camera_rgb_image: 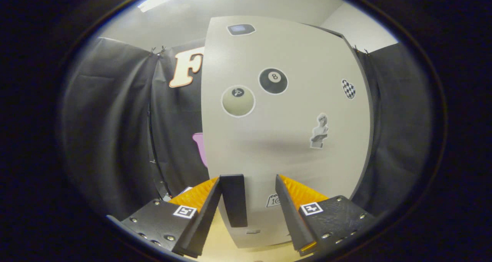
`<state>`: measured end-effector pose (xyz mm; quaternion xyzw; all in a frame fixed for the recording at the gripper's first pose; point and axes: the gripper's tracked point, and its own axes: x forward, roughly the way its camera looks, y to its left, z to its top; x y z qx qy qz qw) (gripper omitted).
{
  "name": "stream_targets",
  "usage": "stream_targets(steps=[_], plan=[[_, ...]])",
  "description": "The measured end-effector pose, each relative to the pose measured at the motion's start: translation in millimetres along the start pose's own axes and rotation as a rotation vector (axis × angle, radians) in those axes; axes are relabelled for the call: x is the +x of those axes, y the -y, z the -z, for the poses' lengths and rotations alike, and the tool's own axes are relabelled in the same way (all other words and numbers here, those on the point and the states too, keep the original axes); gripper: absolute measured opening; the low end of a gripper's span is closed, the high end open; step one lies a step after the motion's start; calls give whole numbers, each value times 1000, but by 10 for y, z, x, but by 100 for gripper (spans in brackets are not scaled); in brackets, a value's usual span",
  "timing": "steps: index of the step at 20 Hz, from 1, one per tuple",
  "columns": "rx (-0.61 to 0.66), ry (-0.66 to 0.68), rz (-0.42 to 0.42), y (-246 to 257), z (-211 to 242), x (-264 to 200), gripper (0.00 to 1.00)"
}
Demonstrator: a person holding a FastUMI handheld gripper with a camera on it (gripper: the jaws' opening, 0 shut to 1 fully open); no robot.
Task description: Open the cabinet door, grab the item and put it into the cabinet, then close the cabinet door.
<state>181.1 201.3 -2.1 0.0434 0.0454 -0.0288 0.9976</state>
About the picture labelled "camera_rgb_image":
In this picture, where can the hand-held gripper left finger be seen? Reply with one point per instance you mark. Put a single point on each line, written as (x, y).
(205, 216)

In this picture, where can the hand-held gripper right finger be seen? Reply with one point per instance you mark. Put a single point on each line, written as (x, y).
(292, 216)

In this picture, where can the white cabinet door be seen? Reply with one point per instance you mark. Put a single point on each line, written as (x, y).
(288, 154)

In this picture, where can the dark blue book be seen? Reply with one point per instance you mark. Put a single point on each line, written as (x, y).
(187, 189)

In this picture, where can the black backdrop cloth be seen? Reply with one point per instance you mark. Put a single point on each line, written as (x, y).
(111, 119)

